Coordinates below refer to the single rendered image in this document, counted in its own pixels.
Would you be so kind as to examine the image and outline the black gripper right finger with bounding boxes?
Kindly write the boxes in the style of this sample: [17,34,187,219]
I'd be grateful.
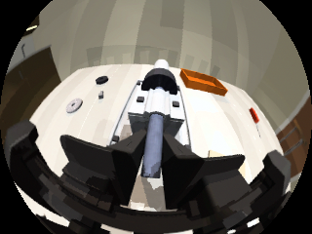
[161,130,246,211]

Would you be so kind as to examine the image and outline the red-handled screwdriver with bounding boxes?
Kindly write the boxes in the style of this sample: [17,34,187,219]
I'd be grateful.
[250,108,260,125]

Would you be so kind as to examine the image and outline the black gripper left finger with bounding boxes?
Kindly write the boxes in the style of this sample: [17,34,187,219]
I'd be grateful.
[59,128,148,206]

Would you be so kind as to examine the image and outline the orange rectangular tray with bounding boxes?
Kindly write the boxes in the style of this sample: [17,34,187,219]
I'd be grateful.
[179,67,227,97]

